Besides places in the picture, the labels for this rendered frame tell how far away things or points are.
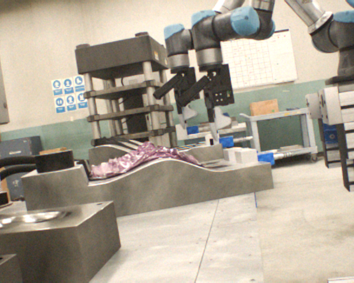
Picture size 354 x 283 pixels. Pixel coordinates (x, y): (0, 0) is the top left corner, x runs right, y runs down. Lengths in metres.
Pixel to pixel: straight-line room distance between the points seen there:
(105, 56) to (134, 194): 4.59
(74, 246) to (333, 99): 0.79
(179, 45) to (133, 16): 6.64
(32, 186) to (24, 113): 7.88
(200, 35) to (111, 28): 7.02
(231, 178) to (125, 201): 0.22
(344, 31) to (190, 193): 0.98
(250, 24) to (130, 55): 4.20
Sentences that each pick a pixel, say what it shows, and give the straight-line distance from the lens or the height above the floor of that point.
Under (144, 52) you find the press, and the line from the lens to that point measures 5.33.
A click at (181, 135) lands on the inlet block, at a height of 0.92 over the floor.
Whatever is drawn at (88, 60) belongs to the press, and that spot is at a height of 1.85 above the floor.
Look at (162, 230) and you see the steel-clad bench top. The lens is 0.74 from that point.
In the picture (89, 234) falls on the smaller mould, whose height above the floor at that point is 0.85.
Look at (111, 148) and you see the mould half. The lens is 1.28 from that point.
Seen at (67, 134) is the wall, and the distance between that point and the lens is 8.44.
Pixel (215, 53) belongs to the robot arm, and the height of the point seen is 1.14.
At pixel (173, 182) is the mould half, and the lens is 0.91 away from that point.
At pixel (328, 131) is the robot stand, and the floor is 0.86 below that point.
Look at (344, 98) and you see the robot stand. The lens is 1.15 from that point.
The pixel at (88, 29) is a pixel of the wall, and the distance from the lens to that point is 8.41.
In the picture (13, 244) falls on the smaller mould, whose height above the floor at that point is 0.86.
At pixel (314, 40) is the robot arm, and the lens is 1.85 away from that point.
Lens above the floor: 0.97
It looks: 3 degrees down
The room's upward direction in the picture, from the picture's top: 9 degrees counter-clockwise
